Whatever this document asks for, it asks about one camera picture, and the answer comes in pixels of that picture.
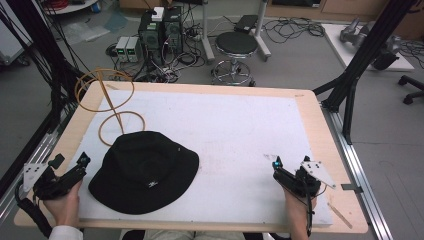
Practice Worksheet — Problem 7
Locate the black bucket hat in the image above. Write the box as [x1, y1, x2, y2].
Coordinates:
[87, 130, 201, 216]

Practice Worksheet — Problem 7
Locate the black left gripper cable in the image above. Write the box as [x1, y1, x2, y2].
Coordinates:
[14, 181, 54, 239]

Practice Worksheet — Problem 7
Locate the grey robot device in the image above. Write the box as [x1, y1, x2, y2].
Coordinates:
[339, 17, 402, 72]

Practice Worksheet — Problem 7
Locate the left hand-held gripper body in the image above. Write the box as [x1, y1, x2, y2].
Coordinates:
[21, 161, 84, 202]

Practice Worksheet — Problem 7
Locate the white foam mat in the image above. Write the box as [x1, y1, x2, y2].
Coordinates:
[67, 89, 335, 228]

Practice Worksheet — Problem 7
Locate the black office chair base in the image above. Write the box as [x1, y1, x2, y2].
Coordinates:
[397, 74, 424, 106]

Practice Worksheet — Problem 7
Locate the person's right hand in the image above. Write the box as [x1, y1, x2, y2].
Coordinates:
[282, 186, 318, 232]

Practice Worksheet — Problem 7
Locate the tangle of floor cables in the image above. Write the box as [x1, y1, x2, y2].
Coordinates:
[105, 19, 209, 84]

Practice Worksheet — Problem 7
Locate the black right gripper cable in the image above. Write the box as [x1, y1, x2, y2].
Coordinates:
[301, 186, 329, 238]

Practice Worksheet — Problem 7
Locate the person's white left sleeve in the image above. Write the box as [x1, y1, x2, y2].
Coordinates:
[48, 225, 85, 240]

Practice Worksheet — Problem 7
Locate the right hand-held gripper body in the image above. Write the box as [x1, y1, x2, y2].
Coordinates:
[272, 160, 337, 198]

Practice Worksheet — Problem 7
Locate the white floor platform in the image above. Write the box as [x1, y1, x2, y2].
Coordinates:
[321, 22, 416, 73]

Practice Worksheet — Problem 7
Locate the black cable bundle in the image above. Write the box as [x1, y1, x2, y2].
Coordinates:
[261, 16, 326, 45]

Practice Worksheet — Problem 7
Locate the thin wooden stick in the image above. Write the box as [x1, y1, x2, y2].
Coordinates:
[326, 201, 354, 230]

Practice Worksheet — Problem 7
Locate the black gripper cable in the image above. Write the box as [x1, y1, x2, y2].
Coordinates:
[14, 181, 54, 239]
[301, 186, 329, 238]

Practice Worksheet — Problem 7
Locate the grey power supply unit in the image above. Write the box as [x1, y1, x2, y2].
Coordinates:
[114, 35, 130, 63]
[125, 35, 144, 63]

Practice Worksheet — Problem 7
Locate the black flat box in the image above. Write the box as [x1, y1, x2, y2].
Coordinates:
[233, 14, 260, 35]

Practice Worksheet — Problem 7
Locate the black computer tower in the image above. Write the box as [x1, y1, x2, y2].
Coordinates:
[137, 10, 165, 66]
[162, 5, 185, 57]

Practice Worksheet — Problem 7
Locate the grey tape strip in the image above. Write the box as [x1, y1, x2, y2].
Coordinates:
[340, 183, 364, 195]

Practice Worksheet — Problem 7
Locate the white table leg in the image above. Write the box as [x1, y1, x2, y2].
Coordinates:
[200, 0, 217, 65]
[253, 0, 273, 63]

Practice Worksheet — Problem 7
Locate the aluminium rail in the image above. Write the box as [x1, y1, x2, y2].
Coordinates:
[0, 99, 79, 228]
[320, 101, 396, 240]

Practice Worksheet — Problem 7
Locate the person's left hand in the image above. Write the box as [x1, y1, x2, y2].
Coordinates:
[43, 179, 84, 229]

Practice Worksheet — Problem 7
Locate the black metal frame post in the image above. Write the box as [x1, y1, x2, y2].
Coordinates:
[312, 0, 420, 146]
[0, 0, 88, 116]

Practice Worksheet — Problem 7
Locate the black round stool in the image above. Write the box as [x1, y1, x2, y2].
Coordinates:
[210, 31, 260, 88]

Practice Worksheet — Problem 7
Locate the white box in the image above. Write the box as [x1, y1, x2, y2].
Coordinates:
[151, 6, 166, 23]

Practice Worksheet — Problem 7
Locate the wooden ring hat stand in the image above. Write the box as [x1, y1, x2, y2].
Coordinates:
[73, 67, 147, 148]

